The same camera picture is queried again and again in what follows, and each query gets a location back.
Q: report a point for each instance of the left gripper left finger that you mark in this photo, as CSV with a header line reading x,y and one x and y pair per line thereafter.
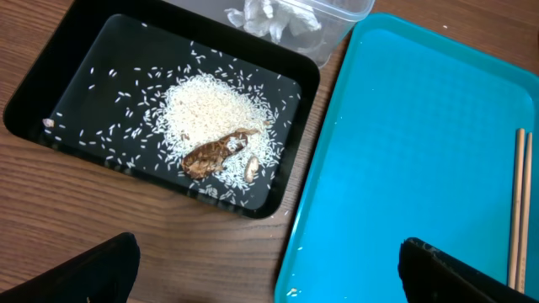
x,y
102,274

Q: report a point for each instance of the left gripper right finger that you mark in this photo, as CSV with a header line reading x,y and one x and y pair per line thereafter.
x,y
431,276

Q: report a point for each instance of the wooden chopstick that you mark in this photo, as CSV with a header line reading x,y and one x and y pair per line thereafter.
x,y
520,144
525,206

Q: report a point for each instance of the brown food scraps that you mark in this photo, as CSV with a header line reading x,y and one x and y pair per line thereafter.
x,y
209,157

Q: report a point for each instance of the white rice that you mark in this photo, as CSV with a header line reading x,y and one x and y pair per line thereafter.
x,y
192,104

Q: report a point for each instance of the white napkin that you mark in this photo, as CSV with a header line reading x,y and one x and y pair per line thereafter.
x,y
272,17

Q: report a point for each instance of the teal serving tray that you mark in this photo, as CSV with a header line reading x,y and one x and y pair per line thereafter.
x,y
418,141

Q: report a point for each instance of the black plastic tray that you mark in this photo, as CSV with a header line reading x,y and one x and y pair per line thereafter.
x,y
101,47

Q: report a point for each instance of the clear plastic bin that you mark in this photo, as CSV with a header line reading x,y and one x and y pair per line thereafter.
x,y
337,18

